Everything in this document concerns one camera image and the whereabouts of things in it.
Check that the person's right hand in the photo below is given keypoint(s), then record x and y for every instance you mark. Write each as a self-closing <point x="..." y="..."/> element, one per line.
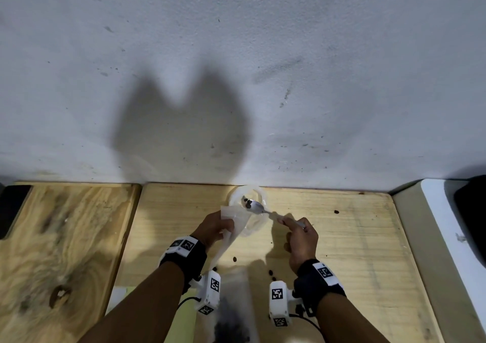
<point x="303" y="244"/>

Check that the person's left hand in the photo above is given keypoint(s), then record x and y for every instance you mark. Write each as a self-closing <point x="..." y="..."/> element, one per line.
<point x="210" y="229"/>

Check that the small clear plastic bag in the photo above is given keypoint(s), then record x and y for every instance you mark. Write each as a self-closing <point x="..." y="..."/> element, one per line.
<point x="235" y="284"/>
<point x="237" y="221"/>

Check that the metal spoon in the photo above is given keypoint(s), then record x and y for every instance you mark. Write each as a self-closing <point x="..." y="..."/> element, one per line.
<point x="258" y="208"/>

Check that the dark seeds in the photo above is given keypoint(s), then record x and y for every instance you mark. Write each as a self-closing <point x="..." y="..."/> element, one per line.
<point x="231" y="323"/>

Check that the person's right forearm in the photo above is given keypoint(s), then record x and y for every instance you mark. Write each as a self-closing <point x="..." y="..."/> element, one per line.
<point x="349" y="323"/>

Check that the person's left forearm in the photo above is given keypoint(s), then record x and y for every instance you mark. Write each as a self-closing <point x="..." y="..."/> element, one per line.
<point x="144" y="308"/>

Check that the black left wristband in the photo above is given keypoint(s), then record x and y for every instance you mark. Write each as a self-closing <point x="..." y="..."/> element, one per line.
<point x="188" y="257"/>

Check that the black wristband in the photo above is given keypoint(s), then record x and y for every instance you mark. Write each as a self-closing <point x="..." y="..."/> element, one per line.
<point x="315" y="286"/>
<point x="188" y="257"/>

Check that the black right wristband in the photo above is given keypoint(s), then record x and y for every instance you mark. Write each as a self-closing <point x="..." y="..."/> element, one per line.
<point x="315" y="286"/>

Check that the yellow label backing sheet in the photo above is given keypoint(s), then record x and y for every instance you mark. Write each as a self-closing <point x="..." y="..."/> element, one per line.
<point x="182" y="323"/>

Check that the white cabinet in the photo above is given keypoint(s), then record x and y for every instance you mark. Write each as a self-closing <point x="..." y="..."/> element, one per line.
<point x="425" y="259"/>

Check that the small grey scrap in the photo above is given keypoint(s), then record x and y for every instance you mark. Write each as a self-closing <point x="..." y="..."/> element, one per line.
<point x="460" y="237"/>

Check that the black bag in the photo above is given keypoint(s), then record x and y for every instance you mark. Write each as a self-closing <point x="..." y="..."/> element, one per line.
<point x="474" y="217"/>

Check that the black flat phone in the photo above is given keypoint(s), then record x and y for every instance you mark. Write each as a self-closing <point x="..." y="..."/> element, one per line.
<point x="13" y="210"/>

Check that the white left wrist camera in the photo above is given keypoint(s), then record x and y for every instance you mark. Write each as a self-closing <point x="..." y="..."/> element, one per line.
<point x="209" y="291"/>

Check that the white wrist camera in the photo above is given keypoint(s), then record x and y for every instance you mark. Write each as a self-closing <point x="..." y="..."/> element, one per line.
<point x="209" y="291"/>
<point x="279" y="303"/>

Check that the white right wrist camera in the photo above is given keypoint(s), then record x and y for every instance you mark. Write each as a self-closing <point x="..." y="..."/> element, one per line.
<point x="279" y="303"/>

